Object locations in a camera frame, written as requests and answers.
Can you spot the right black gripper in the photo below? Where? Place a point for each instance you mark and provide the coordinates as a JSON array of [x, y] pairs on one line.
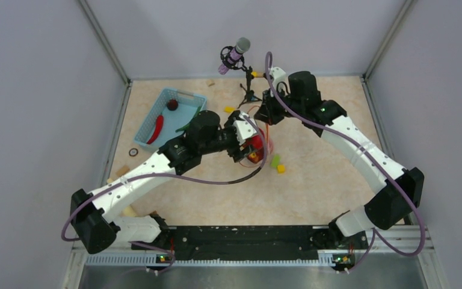
[[266, 112]]

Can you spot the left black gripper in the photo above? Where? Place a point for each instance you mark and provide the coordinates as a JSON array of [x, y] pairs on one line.
[[237, 153]]

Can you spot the red toy tomato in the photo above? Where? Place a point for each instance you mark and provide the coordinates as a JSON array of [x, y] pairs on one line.
[[257, 144]]

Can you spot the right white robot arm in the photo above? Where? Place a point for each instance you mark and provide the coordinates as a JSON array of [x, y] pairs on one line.
[[393, 185]]

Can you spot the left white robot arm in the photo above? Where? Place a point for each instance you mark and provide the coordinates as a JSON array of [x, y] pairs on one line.
[[93, 214]]

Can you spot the yellow rectangular block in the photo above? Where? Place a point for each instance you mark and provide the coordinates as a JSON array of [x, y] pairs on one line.
[[229, 109]]

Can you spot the green toy block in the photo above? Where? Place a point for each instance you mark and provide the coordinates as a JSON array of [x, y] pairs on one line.
[[275, 161]]

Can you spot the light blue plastic basket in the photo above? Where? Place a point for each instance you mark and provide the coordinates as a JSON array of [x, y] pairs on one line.
[[188, 103]]

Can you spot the green toy pepper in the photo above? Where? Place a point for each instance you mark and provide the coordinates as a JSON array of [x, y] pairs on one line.
[[185, 127]]

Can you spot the small yellow toy cube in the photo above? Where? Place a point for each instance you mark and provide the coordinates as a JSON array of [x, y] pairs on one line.
[[281, 168]]

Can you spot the black tripod mic stand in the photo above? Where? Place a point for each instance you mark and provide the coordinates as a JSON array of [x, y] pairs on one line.
[[250, 95]]

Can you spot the purple microphone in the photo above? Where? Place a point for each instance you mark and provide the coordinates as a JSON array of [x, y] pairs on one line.
[[232, 57]]

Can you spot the red toy chili pepper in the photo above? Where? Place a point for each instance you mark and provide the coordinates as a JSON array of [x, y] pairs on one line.
[[159, 123]]

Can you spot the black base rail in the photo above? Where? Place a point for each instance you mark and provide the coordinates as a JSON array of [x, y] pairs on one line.
[[254, 243]]

